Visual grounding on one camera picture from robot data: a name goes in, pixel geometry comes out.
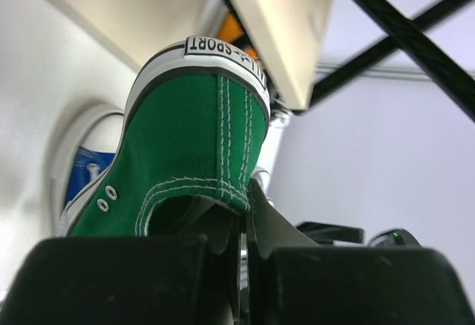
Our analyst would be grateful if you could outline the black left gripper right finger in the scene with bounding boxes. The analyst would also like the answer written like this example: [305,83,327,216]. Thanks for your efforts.
[246,181,474,324]

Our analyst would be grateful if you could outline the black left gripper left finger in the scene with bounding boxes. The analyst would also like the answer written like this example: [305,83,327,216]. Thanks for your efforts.
[0,234,240,325]

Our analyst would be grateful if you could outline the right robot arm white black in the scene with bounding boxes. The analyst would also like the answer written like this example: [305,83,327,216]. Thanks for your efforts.
[295,221,422,247]

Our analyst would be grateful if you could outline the beige shoe shelf black frame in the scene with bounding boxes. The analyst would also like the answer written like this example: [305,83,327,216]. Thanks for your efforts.
[49,0,474,116]

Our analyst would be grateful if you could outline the orange canvas sneaker left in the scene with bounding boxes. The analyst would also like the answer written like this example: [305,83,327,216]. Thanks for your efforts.
[217,13,259,60]

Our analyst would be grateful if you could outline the green canvas sneaker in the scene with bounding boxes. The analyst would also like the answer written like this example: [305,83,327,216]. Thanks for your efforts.
[59,36,270,237]

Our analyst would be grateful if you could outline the blue canvas sneaker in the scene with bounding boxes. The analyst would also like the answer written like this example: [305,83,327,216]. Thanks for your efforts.
[51,104,125,226]

